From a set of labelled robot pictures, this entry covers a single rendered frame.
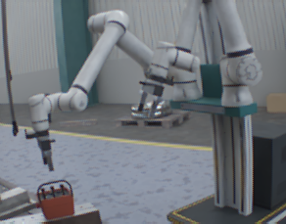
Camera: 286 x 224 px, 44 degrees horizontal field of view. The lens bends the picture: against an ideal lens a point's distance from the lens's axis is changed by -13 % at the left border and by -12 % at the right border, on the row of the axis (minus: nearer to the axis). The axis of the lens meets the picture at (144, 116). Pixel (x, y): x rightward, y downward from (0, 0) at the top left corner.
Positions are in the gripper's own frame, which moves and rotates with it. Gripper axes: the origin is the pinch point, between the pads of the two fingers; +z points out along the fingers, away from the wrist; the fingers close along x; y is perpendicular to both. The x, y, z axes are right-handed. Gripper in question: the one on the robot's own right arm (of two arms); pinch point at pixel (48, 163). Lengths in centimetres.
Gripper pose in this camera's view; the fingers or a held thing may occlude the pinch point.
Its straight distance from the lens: 188.1
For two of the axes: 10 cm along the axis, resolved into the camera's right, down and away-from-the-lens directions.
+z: 1.3, 9.8, 1.8
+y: 8.9, -1.9, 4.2
